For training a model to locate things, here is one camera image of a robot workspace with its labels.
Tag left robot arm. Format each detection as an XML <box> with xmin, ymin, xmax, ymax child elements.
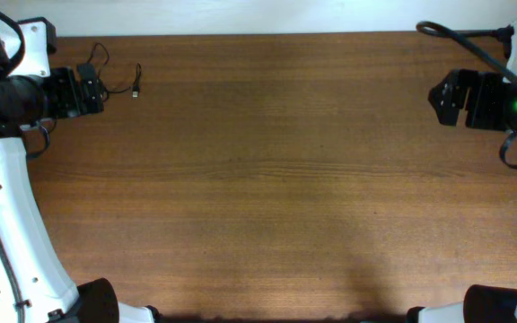
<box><xmin>0</xmin><ymin>12</ymin><xmax>160</xmax><ymax>322</ymax></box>

